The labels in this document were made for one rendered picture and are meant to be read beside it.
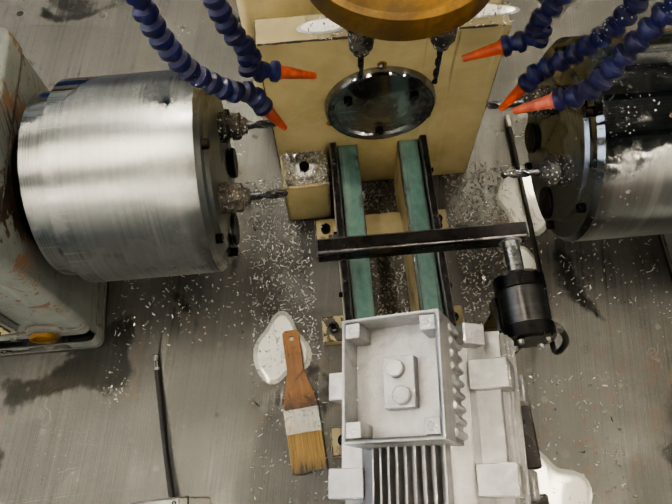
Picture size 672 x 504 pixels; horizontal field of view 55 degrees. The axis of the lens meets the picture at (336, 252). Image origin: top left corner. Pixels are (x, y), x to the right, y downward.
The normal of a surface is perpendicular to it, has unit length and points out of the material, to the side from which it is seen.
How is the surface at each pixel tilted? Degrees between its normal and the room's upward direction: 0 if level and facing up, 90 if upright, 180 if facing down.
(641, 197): 62
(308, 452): 2
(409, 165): 0
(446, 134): 90
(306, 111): 90
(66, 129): 6
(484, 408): 23
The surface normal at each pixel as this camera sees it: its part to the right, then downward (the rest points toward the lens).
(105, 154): 0.00, -0.11
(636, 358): -0.03, -0.39
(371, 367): -0.42, -0.36
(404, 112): 0.08, 0.92
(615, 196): 0.06, 0.62
